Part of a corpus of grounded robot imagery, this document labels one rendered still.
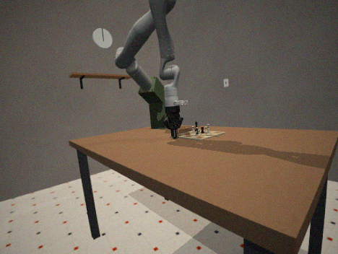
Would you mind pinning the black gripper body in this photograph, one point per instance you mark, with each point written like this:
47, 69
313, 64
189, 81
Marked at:
172, 111

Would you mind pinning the chessboard with pieces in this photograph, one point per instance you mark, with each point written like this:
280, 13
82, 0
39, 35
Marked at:
188, 135

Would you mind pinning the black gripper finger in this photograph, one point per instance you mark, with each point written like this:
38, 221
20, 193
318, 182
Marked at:
178, 124
169, 126

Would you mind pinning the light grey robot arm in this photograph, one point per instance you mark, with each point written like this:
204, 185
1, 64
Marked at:
140, 32

